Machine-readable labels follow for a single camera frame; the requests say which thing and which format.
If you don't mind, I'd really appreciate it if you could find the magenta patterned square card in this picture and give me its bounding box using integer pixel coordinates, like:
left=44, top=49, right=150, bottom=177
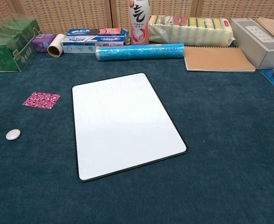
left=22, top=91, right=61, bottom=110

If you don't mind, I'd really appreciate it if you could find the white rectangular board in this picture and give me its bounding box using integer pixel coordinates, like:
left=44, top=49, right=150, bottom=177
left=71, top=72, right=188, bottom=182

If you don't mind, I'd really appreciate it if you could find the blue plastic wrap roll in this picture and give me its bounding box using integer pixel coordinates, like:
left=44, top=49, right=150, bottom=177
left=95, top=43, right=185, bottom=62

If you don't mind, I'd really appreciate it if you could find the white blue toothpaste box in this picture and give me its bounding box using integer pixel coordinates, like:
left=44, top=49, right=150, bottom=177
left=61, top=35, right=126, bottom=54

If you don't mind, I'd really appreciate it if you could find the white pink drink bottle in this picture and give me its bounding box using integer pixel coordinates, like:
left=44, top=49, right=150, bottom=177
left=129, top=0, right=151, bottom=45

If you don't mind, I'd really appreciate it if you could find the teal table cloth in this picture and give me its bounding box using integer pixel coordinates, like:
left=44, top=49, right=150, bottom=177
left=0, top=44, right=274, bottom=224

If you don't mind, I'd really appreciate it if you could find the blue pink cookie box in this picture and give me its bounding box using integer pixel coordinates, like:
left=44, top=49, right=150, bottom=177
left=66, top=28, right=130, bottom=45

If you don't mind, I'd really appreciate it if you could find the brown spiral notebook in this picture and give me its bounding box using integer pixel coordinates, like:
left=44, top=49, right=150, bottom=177
left=183, top=45, right=257, bottom=73

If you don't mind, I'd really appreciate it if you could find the yellow green sponge pack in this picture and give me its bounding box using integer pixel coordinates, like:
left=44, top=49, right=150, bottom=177
left=148, top=15, right=235, bottom=47

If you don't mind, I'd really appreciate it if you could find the white paper roll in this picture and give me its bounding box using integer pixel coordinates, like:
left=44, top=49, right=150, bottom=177
left=47, top=34, right=66, bottom=58

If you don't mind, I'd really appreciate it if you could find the small purple box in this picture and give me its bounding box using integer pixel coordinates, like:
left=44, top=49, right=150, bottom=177
left=31, top=33, right=57, bottom=54

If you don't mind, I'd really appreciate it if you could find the woven wooden folding screen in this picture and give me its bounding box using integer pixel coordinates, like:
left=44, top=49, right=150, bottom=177
left=0, top=0, right=274, bottom=35

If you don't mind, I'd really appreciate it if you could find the small white round pebble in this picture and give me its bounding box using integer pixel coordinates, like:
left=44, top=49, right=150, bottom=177
left=6, top=129, right=21, bottom=141

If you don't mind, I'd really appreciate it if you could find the grey power strip box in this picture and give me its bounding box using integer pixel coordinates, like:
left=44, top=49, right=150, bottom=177
left=230, top=17, right=274, bottom=70

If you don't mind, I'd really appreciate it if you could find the green tea bag box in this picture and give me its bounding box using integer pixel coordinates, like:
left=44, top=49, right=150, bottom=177
left=0, top=18, right=42, bottom=73

